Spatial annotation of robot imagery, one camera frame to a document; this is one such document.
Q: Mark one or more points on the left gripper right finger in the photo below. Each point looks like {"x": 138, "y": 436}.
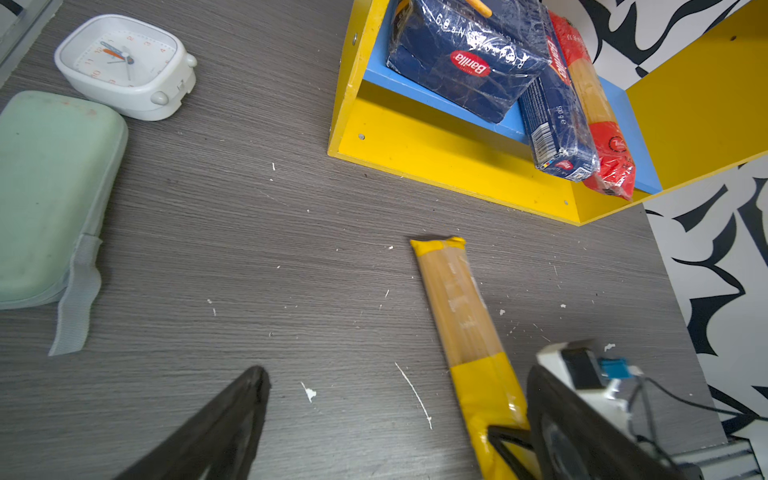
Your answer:
{"x": 573, "y": 441}

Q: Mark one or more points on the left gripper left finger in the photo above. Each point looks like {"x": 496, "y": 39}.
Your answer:
{"x": 219, "y": 442}

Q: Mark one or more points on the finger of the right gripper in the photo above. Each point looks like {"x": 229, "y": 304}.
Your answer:
{"x": 501, "y": 438}

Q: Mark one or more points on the red spaghetti bag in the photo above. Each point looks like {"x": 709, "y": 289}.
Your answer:
{"x": 616, "y": 173}

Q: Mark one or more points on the blue Barilla spaghetti bag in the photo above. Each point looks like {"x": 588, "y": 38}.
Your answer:
{"x": 555, "y": 123}

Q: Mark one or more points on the blue Barilla pasta box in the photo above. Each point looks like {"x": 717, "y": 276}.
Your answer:
{"x": 479, "y": 55}

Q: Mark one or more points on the yellow shelf unit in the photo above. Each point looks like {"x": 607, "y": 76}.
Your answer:
{"x": 693, "y": 115}

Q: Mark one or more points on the green glasses case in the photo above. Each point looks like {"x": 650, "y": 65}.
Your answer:
{"x": 59, "y": 159}

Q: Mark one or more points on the white round device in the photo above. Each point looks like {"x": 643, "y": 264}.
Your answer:
{"x": 141, "y": 71}

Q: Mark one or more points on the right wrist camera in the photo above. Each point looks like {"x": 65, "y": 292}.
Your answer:
{"x": 595, "y": 380}

